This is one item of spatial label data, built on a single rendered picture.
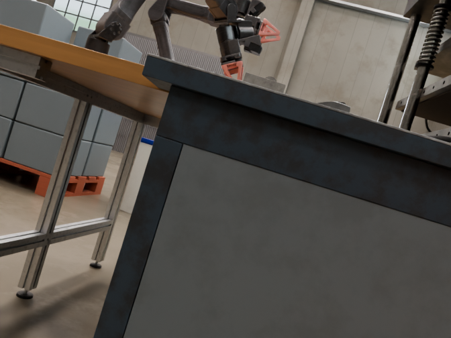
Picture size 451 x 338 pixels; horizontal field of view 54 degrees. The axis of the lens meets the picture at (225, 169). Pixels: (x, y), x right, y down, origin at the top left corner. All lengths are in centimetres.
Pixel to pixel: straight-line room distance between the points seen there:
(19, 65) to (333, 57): 1118
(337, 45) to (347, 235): 1138
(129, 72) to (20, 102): 283
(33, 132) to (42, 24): 82
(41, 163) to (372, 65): 971
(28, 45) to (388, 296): 84
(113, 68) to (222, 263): 44
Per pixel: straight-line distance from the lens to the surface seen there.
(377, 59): 1210
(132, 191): 377
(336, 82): 1184
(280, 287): 78
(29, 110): 367
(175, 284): 79
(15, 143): 371
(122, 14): 130
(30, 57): 105
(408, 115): 236
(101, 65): 95
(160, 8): 190
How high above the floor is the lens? 67
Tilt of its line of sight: 1 degrees down
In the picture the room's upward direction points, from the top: 17 degrees clockwise
